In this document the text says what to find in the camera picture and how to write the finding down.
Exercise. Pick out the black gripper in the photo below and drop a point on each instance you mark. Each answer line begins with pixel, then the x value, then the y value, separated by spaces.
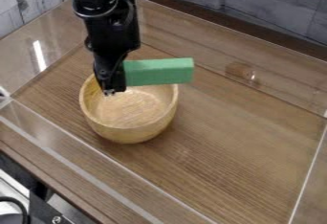
pixel 112 37

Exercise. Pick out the wooden bowl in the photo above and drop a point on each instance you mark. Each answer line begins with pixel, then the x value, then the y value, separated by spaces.
pixel 130 117

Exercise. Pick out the clear acrylic tray walls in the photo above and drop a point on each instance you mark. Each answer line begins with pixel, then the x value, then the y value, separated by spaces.
pixel 241 160

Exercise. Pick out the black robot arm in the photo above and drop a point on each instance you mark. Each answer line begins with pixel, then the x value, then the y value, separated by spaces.
pixel 94 8

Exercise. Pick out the green rectangular block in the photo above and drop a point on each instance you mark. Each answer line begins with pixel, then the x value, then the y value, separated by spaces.
pixel 159 71

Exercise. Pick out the black metal table bracket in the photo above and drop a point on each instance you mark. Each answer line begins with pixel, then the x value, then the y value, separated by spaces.
pixel 54 211

